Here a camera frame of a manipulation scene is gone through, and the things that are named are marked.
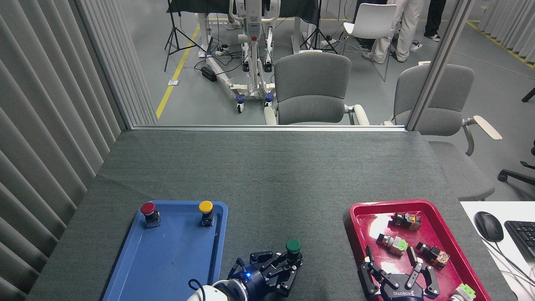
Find white switch with green block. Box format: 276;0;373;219
375;233;408;256
449;283;476;301

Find red plastic tray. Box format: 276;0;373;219
349;199;492;301

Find blue plastic tray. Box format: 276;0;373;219
102;200;229;301

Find silver frame rail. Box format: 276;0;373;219
132;125;408;133

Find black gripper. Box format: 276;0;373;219
357;245;441;301
228;250;304;301

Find white stand on wheels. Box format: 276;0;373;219
205;0;281;114

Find grey vertical blinds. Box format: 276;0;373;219
0;0;158;301
476;0;535;69

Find black computer mouse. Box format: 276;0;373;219
474;211;504;242

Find black tripod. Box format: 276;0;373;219
163;0;207;72
299;0;339;54

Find black office chair base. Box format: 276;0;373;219
497;140;535;186

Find black keyboard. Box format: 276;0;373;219
504;220;535;262

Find table with black cloth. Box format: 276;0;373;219
166;0;321;57

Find white plastic chair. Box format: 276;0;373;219
342;3;398;82

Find green push button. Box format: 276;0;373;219
285;239;302;259

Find black switch with orange block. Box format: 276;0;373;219
415;242;451;269
391;212;422;232

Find silver frame post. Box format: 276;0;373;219
405;0;477;131

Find red push button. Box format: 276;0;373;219
140;202;161;229

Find black mouse cable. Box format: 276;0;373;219
487;240;535;289

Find yellow push button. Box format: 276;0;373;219
198;200;216;227

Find white desk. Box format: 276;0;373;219
460;201;535;301

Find grey armchair with cream armrests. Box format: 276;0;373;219
264;50;370;126
384;62;502;202

